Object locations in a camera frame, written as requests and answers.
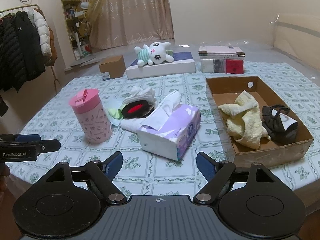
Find white cloth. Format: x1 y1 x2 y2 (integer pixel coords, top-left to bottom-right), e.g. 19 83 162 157
120 118 146 133

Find black red soft item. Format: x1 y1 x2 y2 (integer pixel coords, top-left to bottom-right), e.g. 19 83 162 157
121 100 155 119

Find light blue face mask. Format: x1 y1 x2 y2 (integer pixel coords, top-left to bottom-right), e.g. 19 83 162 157
104 98 125 126

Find pink lidded cup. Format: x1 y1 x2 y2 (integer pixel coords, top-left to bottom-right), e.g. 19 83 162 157
69 89 112 144

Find yellow towel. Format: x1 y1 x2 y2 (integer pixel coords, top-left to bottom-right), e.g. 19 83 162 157
218 90 270 150

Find brown cardboard tray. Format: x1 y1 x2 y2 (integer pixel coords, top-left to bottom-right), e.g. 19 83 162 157
206 76 313 167

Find green cloth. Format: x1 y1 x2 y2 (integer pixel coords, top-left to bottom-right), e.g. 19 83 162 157
107 108 123 120

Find purple tissue box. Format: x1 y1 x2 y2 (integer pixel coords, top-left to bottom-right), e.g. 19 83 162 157
137 90 201 161

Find floral green tablecloth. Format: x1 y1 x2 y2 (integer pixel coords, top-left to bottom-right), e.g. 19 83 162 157
7 61 319 196

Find black jacket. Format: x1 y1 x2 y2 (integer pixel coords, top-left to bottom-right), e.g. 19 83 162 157
0 10 47 117

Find brown jacket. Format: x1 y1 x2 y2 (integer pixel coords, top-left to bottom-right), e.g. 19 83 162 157
35 8 57 67

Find white puffer jacket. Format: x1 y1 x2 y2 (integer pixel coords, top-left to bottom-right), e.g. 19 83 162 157
27 9 52 56

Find small brown cardboard box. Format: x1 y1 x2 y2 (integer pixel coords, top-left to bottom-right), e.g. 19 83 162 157
99 55 126 81

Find white blue flat box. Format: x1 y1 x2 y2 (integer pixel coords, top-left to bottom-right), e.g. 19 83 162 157
126 51 196 80

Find small green box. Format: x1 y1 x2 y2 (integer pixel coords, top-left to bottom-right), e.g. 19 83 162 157
166 50 173 56

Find white plush bunny toy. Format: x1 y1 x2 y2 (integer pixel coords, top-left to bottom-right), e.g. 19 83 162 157
134 42 174 67

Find standing fan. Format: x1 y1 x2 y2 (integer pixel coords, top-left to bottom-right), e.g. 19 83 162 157
70 0 104 68

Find wooden bookshelf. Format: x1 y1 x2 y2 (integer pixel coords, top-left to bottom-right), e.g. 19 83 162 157
61 0 91 60

